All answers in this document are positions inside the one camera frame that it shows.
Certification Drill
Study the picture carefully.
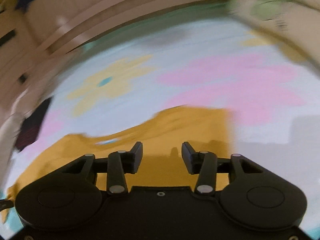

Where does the folded dark striped garment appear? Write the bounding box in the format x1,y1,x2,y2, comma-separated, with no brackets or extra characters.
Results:
15,97,52,151

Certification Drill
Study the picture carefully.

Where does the folded floral quilt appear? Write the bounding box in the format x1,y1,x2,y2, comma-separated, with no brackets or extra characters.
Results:
228,0,319,63

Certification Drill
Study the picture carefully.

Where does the mustard yellow knit sweater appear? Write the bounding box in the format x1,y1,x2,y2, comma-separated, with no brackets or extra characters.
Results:
0,105,234,223

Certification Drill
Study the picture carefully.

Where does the floral bed sheet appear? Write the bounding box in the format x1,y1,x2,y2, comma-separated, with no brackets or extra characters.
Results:
1,4,319,239

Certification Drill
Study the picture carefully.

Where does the striped wooden headboard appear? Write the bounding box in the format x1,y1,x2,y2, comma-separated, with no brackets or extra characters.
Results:
25,0,206,55

